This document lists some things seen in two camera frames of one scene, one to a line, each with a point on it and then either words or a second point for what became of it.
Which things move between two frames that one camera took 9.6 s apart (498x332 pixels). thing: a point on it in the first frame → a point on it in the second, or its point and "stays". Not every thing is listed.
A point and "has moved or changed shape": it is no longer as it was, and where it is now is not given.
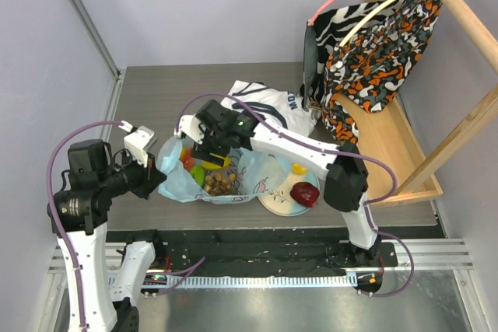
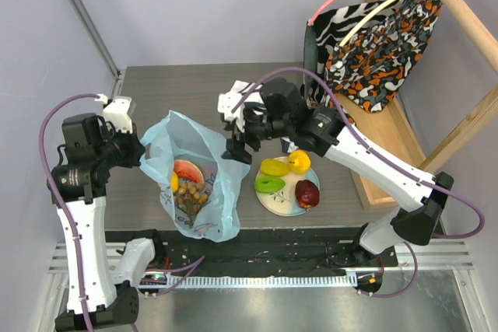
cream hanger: [377, 8] stays
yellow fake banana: [211, 166] → [275, 167]
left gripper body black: [132, 176] → [120, 149]
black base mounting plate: [243, 252] stays
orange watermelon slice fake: [186, 157] → [187, 169]
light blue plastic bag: [257, 171] has moved or changed shape
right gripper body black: [210, 152] → [247, 130]
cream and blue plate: [278, 200] stays
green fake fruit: [198, 174] → [268, 184]
